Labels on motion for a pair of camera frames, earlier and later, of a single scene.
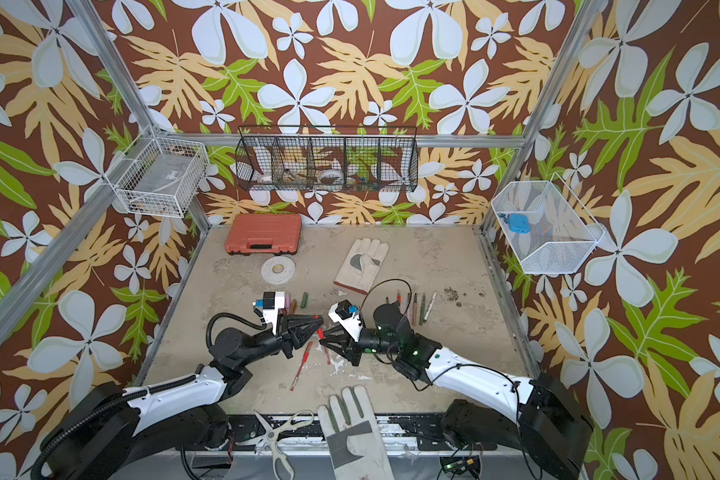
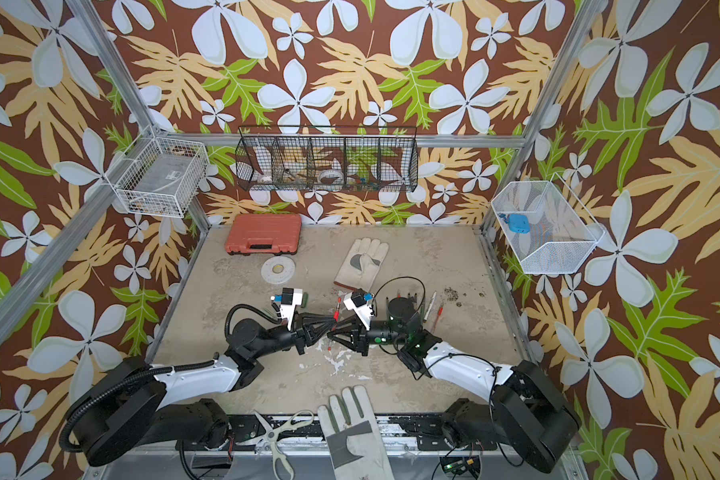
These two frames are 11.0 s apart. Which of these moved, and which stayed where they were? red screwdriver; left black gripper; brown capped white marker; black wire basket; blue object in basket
Moved: red screwdriver
Stayed: left black gripper; blue object in basket; brown capped white marker; black wire basket
